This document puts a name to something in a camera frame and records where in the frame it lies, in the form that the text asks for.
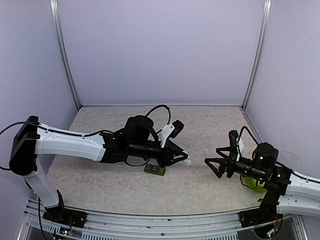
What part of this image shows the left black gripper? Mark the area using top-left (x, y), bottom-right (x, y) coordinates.
top-left (129, 139), bottom-right (189, 169)

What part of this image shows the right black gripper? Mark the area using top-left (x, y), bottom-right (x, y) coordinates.
top-left (205, 146), bottom-right (267, 182)

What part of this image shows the small white pill bottle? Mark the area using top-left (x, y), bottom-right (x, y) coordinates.
top-left (182, 150), bottom-right (192, 166)

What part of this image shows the green weekly pill organizer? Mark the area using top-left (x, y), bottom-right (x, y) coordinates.
top-left (144, 164), bottom-right (166, 176)

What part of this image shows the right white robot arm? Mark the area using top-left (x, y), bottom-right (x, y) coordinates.
top-left (204, 142), bottom-right (320, 225)

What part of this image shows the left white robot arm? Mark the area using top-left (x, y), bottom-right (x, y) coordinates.
top-left (7, 115), bottom-right (191, 223)

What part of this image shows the green bowl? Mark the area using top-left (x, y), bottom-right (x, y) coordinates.
top-left (242, 177), bottom-right (265, 187)

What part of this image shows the green plate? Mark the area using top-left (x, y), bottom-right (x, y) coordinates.
top-left (247, 185), bottom-right (267, 194)

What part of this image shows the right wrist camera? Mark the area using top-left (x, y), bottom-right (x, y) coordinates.
top-left (228, 130), bottom-right (245, 162)

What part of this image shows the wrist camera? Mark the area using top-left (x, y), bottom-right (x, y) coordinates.
top-left (157, 120), bottom-right (185, 148)
top-left (228, 130), bottom-right (245, 162)

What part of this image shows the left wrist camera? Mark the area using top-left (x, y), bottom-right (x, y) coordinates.
top-left (157, 120), bottom-right (185, 148)

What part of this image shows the left camera cable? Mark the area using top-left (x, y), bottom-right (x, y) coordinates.
top-left (144, 104), bottom-right (172, 126)

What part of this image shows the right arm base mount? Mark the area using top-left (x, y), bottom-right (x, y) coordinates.
top-left (238, 197), bottom-right (283, 228)

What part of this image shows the aluminium front rail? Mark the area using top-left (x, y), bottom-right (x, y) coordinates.
top-left (13, 199), bottom-right (311, 240)

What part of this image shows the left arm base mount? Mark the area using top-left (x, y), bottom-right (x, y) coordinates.
top-left (43, 190), bottom-right (87, 229)

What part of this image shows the right aluminium corner post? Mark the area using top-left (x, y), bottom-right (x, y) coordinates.
top-left (241, 0), bottom-right (272, 112)

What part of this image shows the aluminium corner post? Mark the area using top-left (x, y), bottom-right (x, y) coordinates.
top-left (241, 0), bottom-right (272, 112)
top-left (49, 0), bottom-right (82, 111)

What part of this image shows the left aluminium corner post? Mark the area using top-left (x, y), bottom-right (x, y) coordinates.
top-left (49, 0), bottom-right (82, 111)

